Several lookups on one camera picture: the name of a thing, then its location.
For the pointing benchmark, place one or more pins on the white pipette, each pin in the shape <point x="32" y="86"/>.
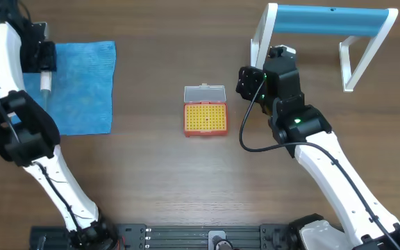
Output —
<point x="46" y="81"/>

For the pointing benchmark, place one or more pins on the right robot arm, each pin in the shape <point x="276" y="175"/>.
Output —
<point x="335" y="180"/>

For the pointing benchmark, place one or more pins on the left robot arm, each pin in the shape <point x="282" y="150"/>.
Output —
<point x="5" y="62"/>

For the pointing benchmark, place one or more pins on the blue cloth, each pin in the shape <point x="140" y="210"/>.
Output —
<point x="82" y="87"/>

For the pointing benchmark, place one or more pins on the white and blue stand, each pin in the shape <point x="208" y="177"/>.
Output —
<point x="325" y="21"/>

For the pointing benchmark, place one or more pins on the mounting rail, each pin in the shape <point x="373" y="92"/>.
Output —
<point x="186" y="236"/>

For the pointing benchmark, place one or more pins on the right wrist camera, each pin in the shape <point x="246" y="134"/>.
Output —
<point x="289" y="50"/>

